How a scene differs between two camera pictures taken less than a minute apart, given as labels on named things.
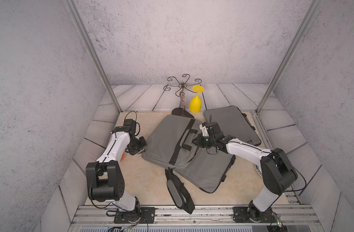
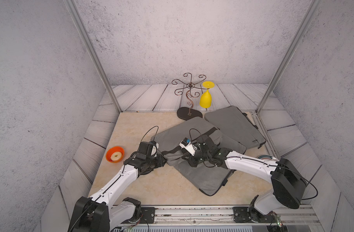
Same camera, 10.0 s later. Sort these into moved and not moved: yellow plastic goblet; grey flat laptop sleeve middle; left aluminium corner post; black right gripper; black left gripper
Moved: black left gripper; yellow plastic goblet; black right gripper
Not moved: left aluminium corner post; grey flat laptop sleeve middle
